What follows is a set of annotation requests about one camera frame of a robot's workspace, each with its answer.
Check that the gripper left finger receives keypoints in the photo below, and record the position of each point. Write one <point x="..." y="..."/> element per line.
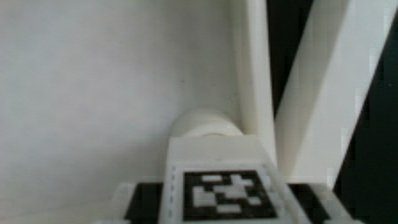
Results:
<point x="109" y="211"/>

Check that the white table leg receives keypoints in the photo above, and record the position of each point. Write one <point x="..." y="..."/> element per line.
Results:
<point x="223" y="189"/>

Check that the white U-shaped fence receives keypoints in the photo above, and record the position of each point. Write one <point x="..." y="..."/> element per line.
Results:
<point x="333" y="71"/>

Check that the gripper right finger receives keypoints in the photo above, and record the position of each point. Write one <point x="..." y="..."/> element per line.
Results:
<point x="340" y="216"/>

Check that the white square table top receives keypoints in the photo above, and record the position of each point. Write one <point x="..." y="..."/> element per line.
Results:
<point x="113" y="63"/>

